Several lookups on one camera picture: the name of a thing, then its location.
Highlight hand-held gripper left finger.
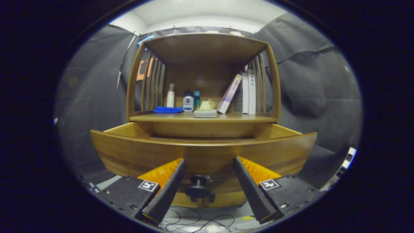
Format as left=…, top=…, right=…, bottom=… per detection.
left=94, top=158, right=187, bottom=226

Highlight black drawer knob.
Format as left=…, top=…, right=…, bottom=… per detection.
left=185, top=175, right=215, bottom=204

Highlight wooden drawer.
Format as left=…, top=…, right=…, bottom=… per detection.
left=91, top=121, right=317, bottom=208

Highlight white purple book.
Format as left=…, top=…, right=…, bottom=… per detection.
left=216, top=74, right=243, bottom=114

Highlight white book black lettering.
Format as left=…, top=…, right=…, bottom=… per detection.
left=247, top=69, right=256, bottom=115

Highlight white panel black marks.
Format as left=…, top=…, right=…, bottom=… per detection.
left=320, top=147, right=357, bottom=191

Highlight white book patterned cover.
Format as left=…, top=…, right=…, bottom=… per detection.
left=234, top=73, right=249, bottom=114

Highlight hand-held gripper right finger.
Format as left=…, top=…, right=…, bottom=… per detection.
left=234, top=156, right=321, bottom=225

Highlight white pump bottle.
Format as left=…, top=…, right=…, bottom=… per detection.
left=166, top=83, right=175, bottom=108

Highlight black cable tangle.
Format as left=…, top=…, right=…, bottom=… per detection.
left=160, top=207, right=236, bottom=233

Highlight wooden cabinet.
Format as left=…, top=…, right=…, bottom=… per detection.
left=91, top=32, right=317, bottom=208

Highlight white bottle blue cap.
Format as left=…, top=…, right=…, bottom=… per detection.
left=183, top=91, right=194, bottom=112

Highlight white rounded object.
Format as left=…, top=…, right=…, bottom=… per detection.
left=204, top=224, right=232, bottom=233

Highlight wooden countertop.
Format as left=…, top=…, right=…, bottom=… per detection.
left=129, top=112, right=278, bottom=123

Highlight blue folded cloth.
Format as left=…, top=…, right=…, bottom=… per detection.
left=153, top=106, right=184, bottom=114

